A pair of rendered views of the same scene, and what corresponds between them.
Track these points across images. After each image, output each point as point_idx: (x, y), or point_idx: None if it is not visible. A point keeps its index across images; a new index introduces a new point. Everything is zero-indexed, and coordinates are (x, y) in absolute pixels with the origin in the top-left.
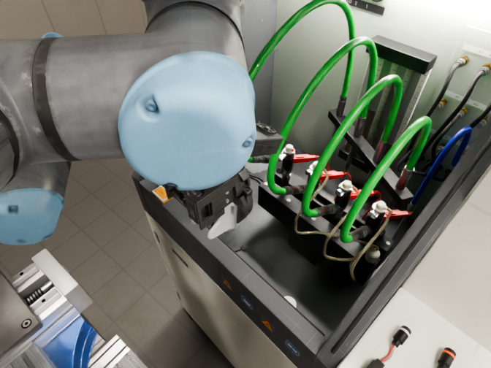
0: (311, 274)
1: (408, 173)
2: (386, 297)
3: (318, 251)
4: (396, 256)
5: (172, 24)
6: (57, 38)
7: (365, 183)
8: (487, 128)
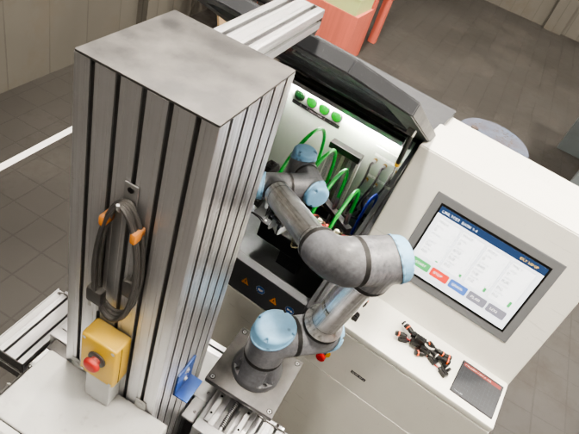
0: (292, 278)
1: (349, 215)
2: None
3: (298, 263)
4: None
5: (310, 171)
6: (291, 174)
7: (334, 216)
8: (382, 195)
